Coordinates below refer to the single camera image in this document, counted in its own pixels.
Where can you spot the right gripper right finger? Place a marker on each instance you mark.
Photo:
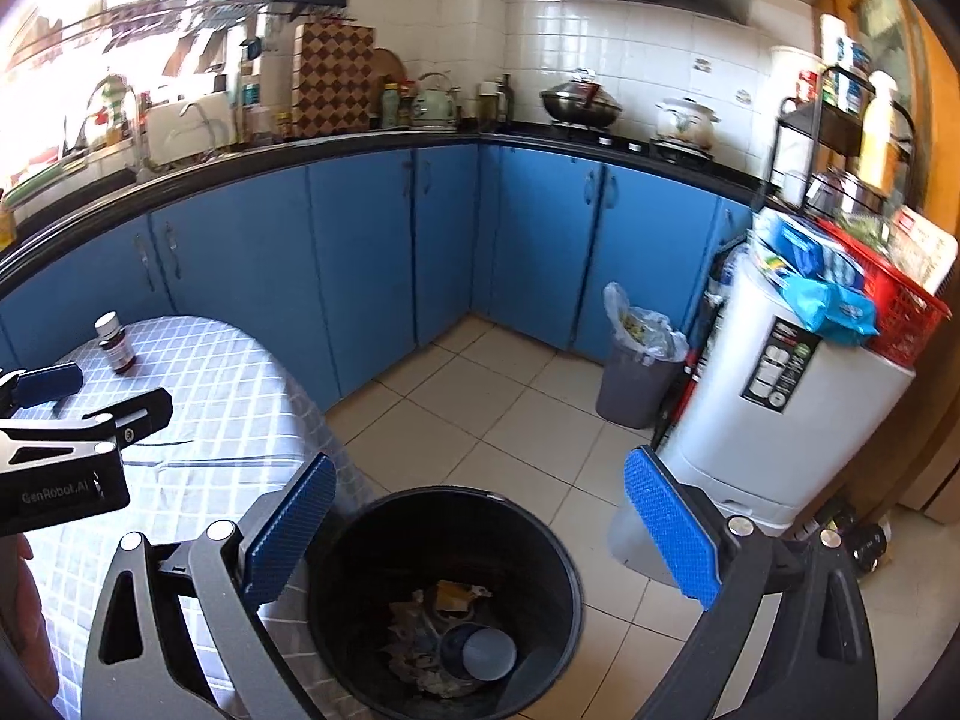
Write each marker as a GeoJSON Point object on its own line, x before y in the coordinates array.
{"type": "Point", "coordinates": [818, 660]}

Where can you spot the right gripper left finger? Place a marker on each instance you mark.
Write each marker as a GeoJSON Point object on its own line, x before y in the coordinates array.
{"type": "Point", "coordinates": [141, 661]}

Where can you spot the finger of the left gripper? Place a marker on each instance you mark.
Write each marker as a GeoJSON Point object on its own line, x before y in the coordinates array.
{"type": "Point", "coordinates": [25, 389]}
{"type": "Point", "coordinates": [113, 428]}

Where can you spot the brown medicine bottle white cap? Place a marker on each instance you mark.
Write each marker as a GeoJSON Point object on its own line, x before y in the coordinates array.
{"type": "Point", "coordinates": [114, 342]}

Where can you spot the gold wrapper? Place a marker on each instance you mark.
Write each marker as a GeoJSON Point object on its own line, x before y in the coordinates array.
{"type": "Point", "coordinates": [453, 600]}

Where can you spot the blue white paper cup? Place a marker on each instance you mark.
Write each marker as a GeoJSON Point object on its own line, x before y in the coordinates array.
{"type": "Point", "coordinates": [474, 651]}

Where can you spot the black trash bin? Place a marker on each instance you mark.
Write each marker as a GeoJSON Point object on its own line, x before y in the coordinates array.
{"type": "Point", "coordinates": [372, 580]}

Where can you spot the blue kitchen cabinets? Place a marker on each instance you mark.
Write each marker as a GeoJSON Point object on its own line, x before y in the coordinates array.
{"type": "Point", "coordinates": [342, 259]}

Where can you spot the person's left hand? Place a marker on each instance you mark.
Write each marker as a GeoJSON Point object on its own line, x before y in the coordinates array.
{"type": "Point", "coordinates": [33, 646]}

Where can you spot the blue checkered tablecloth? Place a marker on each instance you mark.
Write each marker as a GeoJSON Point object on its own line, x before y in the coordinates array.
{"type": "Point", "coordinates": [240, 427]}

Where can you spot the dark bottle on floor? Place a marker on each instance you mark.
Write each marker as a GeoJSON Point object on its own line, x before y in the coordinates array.
{"type": "Point", "coordinates": [866, 543]}

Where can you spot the white washing machine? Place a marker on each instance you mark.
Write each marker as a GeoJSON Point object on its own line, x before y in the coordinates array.
{"type": "Point", "coordinates": [778, 411]}

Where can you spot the grey bin with plastic bag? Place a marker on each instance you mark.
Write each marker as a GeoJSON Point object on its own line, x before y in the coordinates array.
{"type": "Point", "coordinates": [645, 358]}

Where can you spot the red plastic basket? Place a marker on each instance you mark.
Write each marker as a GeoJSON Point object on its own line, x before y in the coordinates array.
{"type": "Point", "coordinates": [907, 315]}

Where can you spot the blue plastic bag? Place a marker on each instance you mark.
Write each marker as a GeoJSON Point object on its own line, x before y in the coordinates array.
{"type": "Point", "coordinates": [823, 284]}

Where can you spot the hanging dish rack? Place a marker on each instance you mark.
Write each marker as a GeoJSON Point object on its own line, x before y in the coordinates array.
{"type": "Point", "coordinates": [128, 23]}

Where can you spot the checkered cutting board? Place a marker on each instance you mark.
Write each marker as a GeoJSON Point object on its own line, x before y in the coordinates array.
{"type": "Point", "coordinates": [332, 71]}

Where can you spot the green kettle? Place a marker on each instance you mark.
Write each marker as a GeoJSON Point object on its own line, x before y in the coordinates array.
{"type": "Point", "coordinates": [434, 103]}

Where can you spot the yellow bottle on shelf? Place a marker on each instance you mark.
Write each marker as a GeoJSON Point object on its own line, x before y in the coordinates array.
{"type": "Point", "coordinates": [877, 160]}

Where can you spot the black metal shelf rack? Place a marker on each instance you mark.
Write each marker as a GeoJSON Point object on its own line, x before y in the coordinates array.
{"type": "Point", "coordinates": [832, 124]}

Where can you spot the white ceramic pot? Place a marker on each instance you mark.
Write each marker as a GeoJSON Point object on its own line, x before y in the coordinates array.
{"type": "Point", "coordinates": [685, 122]}

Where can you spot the black wok with lid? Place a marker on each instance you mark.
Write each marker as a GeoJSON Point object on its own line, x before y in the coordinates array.
{"type": "Point", "coordinates": [581, 100]}

